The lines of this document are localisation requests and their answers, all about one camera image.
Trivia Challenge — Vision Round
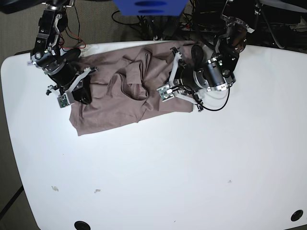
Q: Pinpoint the black table grommet left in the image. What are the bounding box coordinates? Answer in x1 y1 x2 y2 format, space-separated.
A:
74 221 91 230

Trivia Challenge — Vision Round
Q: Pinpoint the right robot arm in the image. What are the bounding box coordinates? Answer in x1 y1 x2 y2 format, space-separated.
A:
0 0 97 108

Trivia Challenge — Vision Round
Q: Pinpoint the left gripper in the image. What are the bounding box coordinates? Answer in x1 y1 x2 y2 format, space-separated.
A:
165 47 204 112

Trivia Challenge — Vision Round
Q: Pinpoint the black table grommet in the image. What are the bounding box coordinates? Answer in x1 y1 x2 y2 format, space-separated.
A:
74 221 91 230
290 209 304 222

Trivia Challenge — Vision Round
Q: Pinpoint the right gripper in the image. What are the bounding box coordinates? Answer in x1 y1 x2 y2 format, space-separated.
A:
46 63 97 105

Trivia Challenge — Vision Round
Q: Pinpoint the black table grommet right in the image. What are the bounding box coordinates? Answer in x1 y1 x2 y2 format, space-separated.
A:
290 209 304 222

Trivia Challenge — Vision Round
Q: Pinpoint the mauve T-shirt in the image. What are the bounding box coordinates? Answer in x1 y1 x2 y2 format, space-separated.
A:
70 41 193 136

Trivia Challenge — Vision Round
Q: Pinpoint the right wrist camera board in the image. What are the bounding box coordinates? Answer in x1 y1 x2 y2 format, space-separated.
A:
57 92 75 108

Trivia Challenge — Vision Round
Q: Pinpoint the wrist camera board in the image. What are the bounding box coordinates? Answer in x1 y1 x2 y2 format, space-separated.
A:
156 83 175 102
57 92 75 108

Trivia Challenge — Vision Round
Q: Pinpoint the blue plastic mount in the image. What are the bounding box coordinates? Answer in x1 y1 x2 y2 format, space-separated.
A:
114 0 188 16

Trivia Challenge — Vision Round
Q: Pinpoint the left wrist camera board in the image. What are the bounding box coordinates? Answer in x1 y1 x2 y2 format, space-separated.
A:
156 83 175 102

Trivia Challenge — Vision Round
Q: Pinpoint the black power strip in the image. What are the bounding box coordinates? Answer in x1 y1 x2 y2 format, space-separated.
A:
179 22 196 31

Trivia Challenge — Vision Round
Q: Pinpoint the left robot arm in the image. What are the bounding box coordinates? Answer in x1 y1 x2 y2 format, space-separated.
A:
158 0 307 111

